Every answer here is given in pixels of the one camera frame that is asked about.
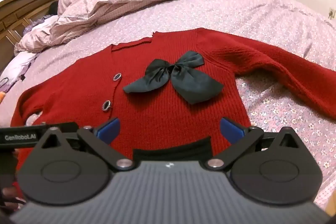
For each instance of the wooden headboard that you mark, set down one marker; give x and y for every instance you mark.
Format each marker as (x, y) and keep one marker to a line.
(23, 8)

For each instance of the orange item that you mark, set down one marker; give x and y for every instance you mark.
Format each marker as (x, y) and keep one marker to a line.
(1, 98)

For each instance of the pink floral bed sheet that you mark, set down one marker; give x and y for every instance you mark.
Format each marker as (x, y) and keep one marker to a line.
(275, 19)

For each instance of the black satin bow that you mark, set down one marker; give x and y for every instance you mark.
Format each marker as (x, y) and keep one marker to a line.
(194, 85)

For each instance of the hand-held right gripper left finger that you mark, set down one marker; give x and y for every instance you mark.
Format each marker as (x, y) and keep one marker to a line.
(110, 130)

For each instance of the purple ruffled cloth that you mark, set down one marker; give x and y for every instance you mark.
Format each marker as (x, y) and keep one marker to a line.
(36, 26)

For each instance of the lavender pillow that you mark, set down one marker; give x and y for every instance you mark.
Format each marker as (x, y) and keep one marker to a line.
(21, 69)

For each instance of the wall socket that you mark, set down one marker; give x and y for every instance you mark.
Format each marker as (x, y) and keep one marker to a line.
(332, 12)

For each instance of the red knit cardigan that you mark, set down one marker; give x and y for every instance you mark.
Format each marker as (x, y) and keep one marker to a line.
(157, 113)

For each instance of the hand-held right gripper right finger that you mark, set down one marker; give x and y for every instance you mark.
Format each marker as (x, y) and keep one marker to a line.
(231, 130)

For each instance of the small black clip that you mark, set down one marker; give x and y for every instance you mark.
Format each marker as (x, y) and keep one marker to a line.
(22, 76)

